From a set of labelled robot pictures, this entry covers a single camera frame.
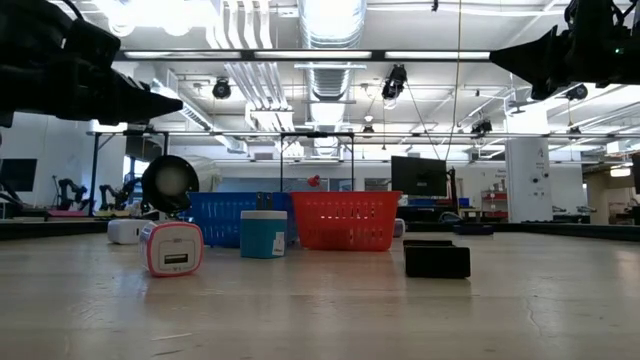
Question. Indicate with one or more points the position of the white charger block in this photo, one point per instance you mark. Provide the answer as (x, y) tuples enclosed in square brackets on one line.
[(125, 231)]

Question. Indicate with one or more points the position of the background black robot arm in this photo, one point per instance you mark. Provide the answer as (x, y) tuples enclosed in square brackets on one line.
[(112, 195), (70, 191)]

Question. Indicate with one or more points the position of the black monitor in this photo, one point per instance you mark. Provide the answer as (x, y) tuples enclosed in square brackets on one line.
[(419, 175)]

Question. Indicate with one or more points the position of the blue plastic basket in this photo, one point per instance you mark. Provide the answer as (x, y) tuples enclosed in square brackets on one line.
[(215, 220)]

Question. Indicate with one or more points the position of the pink flat object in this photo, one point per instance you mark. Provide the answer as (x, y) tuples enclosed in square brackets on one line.
[(65, 213)]

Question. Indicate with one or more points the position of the pink and white charger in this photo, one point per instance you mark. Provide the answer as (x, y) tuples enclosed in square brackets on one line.
[(172, 250)]

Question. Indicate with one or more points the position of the red storage shelf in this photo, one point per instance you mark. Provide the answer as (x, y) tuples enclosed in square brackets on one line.
[(495, 202)]

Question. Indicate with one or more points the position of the red plastic basket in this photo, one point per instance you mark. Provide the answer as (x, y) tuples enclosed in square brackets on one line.
[(345, 220)]

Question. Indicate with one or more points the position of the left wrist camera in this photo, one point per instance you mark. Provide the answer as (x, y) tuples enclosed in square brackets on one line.
[(30, 25)]

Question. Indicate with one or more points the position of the black aluminium table frame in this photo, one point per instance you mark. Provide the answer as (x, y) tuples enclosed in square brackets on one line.
[(610, 231)]

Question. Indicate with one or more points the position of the black overhead rig beam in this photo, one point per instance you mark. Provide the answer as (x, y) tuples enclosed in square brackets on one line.
[(377, 55)]

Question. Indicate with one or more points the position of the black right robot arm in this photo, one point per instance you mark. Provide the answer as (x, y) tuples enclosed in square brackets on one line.
[(625, 60)]

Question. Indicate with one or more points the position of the purple and white charger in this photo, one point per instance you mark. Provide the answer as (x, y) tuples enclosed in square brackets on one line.
[(400, 228)]

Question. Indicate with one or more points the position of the glowing ceiling lamp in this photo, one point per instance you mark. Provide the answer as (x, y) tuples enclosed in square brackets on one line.
[(620, 171)]

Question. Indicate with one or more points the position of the black digital clock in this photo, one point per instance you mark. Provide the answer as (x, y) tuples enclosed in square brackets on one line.
[(437, 262), (472, 230)]

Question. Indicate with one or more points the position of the silver ventilation duct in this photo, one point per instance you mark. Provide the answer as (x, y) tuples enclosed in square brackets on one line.
[(330, 80)]

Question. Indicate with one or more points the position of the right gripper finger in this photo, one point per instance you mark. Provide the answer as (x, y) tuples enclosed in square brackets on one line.
[(540, 47), (542, 75)]

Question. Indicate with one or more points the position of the grey rounded object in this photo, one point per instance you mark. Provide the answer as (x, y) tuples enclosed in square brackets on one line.
[(450, 217)]

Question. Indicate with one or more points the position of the teal and white charger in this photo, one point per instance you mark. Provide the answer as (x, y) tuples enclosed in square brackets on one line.
[(262, 235)]

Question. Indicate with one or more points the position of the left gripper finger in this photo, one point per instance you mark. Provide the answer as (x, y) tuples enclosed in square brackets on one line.
[(145, 97), (140, 112)]

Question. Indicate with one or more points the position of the black wall screen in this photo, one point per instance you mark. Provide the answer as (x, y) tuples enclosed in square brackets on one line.
[(17, 175)]

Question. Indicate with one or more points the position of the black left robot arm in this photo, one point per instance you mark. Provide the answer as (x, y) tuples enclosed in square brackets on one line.
[(12, 95)]

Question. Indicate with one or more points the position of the black ceiling spotlight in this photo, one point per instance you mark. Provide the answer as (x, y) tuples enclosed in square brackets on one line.
[(577, 93), (482, 126), (395, 82), (221, 89)]

